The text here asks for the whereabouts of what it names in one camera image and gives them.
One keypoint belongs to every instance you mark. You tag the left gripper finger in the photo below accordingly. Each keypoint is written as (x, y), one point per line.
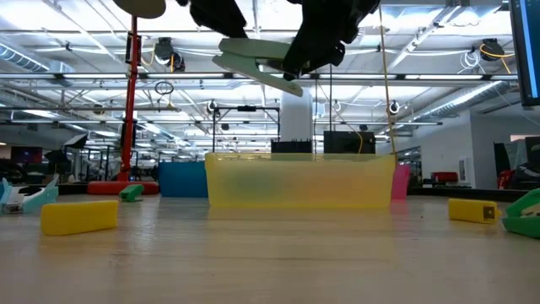
(219, 17)

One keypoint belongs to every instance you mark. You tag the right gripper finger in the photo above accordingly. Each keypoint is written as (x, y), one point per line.
(316, 57)

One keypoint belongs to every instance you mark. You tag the mint green stapler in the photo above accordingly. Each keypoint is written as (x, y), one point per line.
(249, 50)

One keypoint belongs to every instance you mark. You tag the green mini stapler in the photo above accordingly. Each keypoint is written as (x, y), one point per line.
(131, 193)
(523, 224)

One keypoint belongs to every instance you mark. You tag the yellow mini stapler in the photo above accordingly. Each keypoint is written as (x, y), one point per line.
(470, 210)
(78, 217)

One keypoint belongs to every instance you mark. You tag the teal staple remover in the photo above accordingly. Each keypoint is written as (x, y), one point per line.
(38, 200)

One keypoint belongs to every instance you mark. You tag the translucent yellow plastic bin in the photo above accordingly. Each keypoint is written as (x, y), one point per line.
(295, 181)

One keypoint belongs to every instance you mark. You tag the red round stand base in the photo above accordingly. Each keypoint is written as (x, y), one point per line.
(128, 126)

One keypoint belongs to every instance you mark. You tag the pink plastic bin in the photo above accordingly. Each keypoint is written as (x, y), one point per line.
(401, 181)

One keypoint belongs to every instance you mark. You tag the blue plastic bin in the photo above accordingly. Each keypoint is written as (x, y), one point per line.
(183, 179)

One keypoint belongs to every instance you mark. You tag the computer monitor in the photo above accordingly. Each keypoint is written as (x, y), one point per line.
(525, 50)

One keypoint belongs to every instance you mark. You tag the black aluminium table frame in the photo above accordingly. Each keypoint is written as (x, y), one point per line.
(464, 193)

